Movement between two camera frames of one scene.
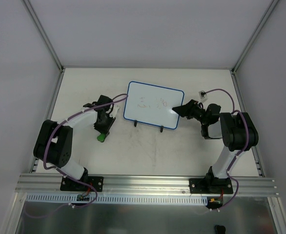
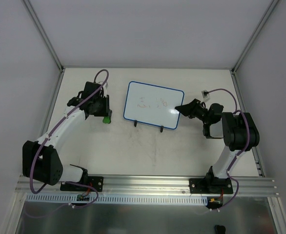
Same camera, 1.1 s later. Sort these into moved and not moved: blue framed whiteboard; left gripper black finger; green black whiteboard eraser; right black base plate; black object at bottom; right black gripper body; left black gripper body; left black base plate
Moved: green black whiteboard eraser; left black gripper body; left gripper black finger
Not moved: black object at bottom; blue framed whiteboard; left black base plate; right black base plate; right black gripper body
